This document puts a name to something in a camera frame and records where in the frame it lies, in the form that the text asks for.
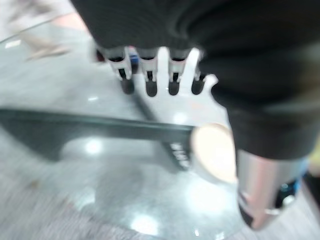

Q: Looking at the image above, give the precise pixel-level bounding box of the dark object with blue part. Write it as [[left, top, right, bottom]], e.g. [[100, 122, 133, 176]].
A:
[[273, 149, 320, 211]]

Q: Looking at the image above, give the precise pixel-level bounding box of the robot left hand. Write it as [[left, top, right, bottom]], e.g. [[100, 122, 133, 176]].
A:
[[69, 0, 320, 230]]

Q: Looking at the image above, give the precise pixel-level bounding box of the round tan plate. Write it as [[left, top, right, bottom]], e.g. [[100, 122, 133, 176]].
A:
[[191, 122, 239, 184]]

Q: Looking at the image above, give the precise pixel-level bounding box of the black bar with white print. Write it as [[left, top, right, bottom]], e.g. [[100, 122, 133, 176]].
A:
[[132, 92, 193, 172]]

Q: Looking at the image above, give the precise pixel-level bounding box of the dark shelf under glass table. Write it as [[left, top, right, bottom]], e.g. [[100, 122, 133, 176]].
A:
[[0, 107, 195, 161]]

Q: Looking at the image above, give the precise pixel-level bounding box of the white object behind fingers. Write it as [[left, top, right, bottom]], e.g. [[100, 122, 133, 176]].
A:
[[157, 46, 227, 126]]

